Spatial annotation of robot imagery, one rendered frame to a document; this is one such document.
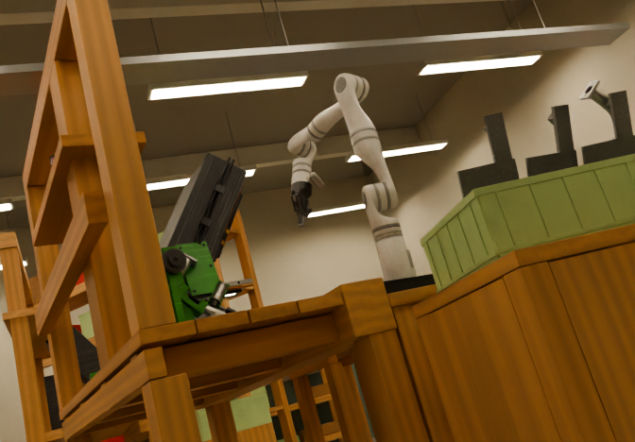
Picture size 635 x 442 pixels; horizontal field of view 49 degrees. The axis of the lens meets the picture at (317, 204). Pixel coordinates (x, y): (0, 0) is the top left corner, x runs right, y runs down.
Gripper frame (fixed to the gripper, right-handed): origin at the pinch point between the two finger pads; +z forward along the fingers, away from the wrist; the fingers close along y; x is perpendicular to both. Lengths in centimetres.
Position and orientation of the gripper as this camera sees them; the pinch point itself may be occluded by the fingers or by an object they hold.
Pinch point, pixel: (300, 221)
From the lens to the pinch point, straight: 242.4
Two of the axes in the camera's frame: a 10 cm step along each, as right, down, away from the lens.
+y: -4.1, -4.4, -8.0
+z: 0.0, 8.7, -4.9
